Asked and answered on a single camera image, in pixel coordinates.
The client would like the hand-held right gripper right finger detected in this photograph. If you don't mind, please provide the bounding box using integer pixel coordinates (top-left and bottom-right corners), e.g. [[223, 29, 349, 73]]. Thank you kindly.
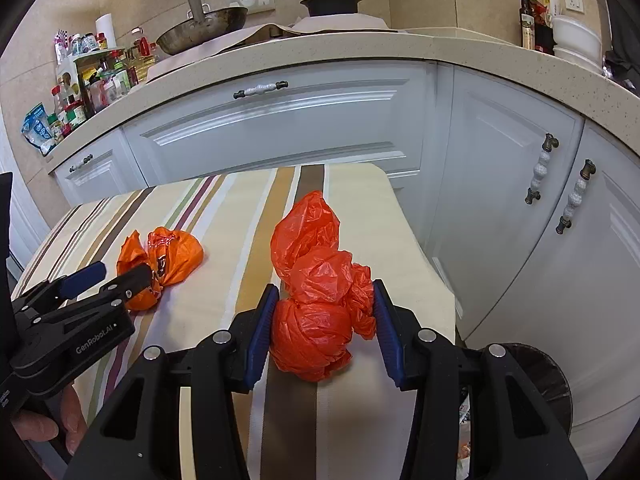
[[371, 279, 588, 480]]

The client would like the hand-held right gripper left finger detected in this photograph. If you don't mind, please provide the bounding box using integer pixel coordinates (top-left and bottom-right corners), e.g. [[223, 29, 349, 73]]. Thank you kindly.
[[65, 282, 281, 480]]

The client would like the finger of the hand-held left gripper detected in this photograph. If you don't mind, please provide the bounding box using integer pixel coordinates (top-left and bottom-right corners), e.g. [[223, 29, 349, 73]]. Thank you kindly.
[[37, 264, 153, 331], [12, 261, 107, 321]]

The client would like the small orange plastic bag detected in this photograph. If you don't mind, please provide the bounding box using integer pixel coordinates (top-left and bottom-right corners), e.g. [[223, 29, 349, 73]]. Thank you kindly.
[[116, 230, 162, 312]]

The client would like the large orange plastic bag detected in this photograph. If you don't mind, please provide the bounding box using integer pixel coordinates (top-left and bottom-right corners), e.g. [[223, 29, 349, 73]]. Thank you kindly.
[[270, 190, 377, 382]]

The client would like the black trash bin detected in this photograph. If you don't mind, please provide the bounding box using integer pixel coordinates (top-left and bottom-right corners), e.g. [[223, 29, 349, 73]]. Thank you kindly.
[[457, 342, 573, 461]]

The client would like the person's left hand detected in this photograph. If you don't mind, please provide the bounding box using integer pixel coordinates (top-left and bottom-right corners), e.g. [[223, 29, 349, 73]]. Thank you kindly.
[[12, 387, 88, 456]]

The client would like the narrow white cabinet drawer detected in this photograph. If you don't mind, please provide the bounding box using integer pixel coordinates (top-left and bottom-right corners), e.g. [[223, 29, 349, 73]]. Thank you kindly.
[[52, 127, 151, 206]]

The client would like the white cabinet door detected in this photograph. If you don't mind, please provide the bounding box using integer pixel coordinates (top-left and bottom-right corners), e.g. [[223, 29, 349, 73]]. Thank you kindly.
[[435, 65, 586, 351], [540, 120, 640, 461]]

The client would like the blue snack packet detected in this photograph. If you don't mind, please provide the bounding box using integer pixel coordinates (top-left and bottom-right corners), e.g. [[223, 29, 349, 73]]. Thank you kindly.
[[21, 104, 57, 156]]

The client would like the cluster of condiment bottles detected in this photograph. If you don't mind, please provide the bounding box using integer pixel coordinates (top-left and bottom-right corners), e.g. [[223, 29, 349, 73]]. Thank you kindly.
[[50, 30, 151, 136]]

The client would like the wide white cabinet drawer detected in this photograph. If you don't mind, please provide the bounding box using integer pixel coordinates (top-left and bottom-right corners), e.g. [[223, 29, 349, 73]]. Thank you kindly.
[[122, 60, 441, 181]]

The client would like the white spice rack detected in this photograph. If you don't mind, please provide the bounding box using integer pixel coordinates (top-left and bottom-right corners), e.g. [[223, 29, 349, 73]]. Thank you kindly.
[[72, 50, 126, 111]]

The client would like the yellow cooking oil bottle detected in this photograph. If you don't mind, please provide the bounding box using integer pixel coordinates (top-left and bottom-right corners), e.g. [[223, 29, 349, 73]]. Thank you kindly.
[[125, 27, 162, 73]]

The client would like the white paper towel roll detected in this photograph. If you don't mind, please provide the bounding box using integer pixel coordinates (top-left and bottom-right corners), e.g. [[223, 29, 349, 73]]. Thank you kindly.
[[95, 13, 117, 51]]

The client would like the metal wok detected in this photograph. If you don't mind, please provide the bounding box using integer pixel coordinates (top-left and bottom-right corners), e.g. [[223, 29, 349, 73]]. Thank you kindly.
[[156, 0, 249, 57]]

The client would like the beige stove cover cloth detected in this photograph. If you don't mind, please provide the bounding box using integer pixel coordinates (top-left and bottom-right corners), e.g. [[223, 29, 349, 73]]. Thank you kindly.
[[145, 14, 401, 81]]

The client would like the black lidded pot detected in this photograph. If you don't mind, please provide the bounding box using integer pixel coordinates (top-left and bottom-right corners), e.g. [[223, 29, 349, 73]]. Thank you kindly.
[[300, 0, 362, 17]]

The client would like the dark red-labelled bottle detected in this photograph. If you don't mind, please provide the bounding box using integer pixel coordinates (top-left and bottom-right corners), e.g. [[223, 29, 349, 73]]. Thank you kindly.
[[532, 2, 553, 53]]

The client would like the dark glass bottle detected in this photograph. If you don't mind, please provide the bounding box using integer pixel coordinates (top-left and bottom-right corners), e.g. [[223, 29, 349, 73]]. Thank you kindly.
[[518, 0, 536, 51]]

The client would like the stack of white bowls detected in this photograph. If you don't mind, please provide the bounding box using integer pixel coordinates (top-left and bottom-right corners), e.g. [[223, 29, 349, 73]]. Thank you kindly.
[[550, 15, 603, 73]]

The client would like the dark cloth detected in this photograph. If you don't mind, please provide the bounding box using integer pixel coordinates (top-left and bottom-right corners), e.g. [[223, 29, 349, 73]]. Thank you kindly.
[[602, 0, 640, 96]]

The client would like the cabinet door handle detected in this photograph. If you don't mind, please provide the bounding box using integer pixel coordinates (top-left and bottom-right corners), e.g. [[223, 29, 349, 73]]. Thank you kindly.
[[555, 159, 597, 235], [524, 133, 560, 206]]

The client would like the long drawer handle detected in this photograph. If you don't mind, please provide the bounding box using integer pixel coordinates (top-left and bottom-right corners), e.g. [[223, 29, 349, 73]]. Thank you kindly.
[[233, 80, 289, 100]]

